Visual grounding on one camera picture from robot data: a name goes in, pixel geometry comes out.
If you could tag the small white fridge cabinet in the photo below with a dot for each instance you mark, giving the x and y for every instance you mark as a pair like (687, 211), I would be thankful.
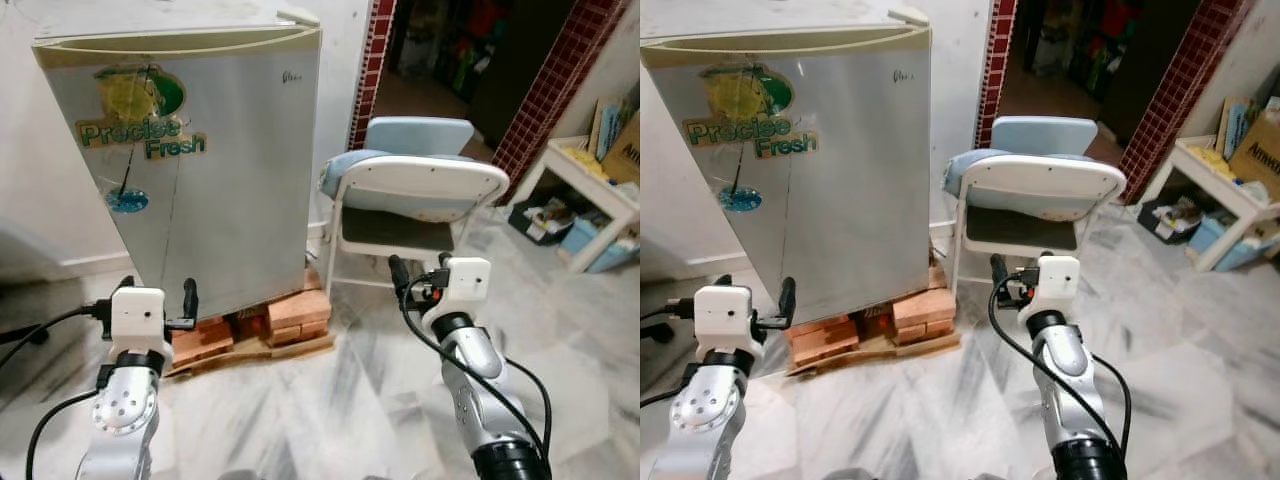
(760, 20)
(150, 20)

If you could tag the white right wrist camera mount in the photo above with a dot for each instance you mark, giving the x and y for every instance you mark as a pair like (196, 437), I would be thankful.
(1058, 282)
(465, 282)

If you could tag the black bin with papers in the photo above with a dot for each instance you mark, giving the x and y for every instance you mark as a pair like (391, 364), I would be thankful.
(1170, 220)
(540, 222)

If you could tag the orange clay brick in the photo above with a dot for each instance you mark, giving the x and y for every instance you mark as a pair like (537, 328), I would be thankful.
(925, 334)
(925, 308)
(298, 334)
(200, 342)
(298, 308)
(820, 342)

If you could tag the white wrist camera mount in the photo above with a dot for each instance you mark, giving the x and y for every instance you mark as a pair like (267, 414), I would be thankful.
(722, 320)
(138, 322)
(1058, 282)
(465, 282)

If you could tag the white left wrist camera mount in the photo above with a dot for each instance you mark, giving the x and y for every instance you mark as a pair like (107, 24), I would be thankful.
(722, 320)
(138, 322)

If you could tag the brown cardboard box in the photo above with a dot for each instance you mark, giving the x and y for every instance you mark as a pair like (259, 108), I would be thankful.
(625, 150)
(1260, 155)

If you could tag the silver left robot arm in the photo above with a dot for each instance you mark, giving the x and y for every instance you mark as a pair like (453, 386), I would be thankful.
(705, 415)
(125, 410)

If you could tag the blue cover book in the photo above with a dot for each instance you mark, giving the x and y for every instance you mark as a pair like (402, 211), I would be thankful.
(1238, 125)
(607, 125)

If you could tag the wooden base board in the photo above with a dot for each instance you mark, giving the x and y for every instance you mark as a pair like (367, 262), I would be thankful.
(260, 353)
(880, 353)

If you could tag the silver fridge door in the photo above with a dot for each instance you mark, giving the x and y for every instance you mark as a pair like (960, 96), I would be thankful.
(860, 220)
(240, 200)

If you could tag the small blue round sticker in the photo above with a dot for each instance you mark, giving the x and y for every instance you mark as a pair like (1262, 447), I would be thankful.
(127, 201)
(740, 200)

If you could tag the light blue storage box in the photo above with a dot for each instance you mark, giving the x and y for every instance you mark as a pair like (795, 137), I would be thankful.
(1225, 243)
(595, 245)

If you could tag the Precise Fresh green sticker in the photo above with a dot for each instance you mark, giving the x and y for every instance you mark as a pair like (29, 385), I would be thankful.
(140, 125)
(750, 125)

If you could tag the white low shelf unit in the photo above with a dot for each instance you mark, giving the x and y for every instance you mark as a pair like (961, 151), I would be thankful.
(590, 195)
(1220, 195)

